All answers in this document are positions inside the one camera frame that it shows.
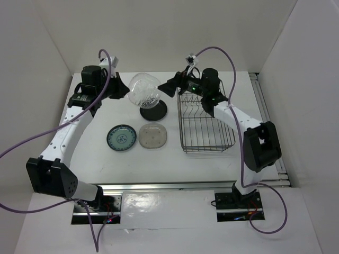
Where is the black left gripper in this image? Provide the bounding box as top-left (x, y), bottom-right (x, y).
top-left (96, 71), bottom-right (129, 99)

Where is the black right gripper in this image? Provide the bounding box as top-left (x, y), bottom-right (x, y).
top-left (158, 66), bottom-right (207, 98)

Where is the clear textured glass plate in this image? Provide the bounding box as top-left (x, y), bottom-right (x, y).
top-left (127, 72), bottom-right (160, 110)

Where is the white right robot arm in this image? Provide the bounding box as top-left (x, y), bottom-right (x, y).
top-left (158, 68), bottom-right (282, 207)

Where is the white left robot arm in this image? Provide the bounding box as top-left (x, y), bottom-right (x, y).
top-left (26, 65), bottom-right (129, 211)

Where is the black glossy round plate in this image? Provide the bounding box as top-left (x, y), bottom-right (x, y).
top-left (139, 100), bottom-right (167, 122)

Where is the blue floral ceramic plate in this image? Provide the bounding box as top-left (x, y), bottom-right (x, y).
top-left (106, 124), bottom-right (137, 152)

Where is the smoky grey glass plate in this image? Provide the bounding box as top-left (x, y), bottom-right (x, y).
top-left (138, 123), bottom-right (167, 149)

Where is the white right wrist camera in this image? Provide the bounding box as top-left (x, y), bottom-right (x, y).
top-left (185, 53), bottom-right (199, 75)

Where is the grey wire dish rack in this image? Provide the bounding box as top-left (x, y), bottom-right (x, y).
top-left (176, 89), bottom-right (236, 153)

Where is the aluminium right side rail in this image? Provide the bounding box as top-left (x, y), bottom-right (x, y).
top-left (249, 72), bottom-right (291, 187)

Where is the aluminium rail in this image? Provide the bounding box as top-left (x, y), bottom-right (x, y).
top-left (249, 72), bottom-right (291, 187)
top-left (41, 176), bottom-right (292, 193)

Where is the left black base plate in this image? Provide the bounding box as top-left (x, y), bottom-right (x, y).
top-left (71, 194), bottom-right (122, 225)

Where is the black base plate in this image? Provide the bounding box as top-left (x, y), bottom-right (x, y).
top-left (71, 194), bottom-right (122, 225)
top-left (210, 191), bottom-right (265, 222)

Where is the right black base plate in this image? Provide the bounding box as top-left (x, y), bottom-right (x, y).
top-left (210, 191), bottom-right (265, 222)

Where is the aluminium front rail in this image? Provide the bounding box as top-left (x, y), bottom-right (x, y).
top-left (41, 176), bottom-right (292, 193)

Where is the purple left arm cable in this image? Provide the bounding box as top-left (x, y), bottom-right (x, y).
top-left (0, 49), bottom-right (113, 252)

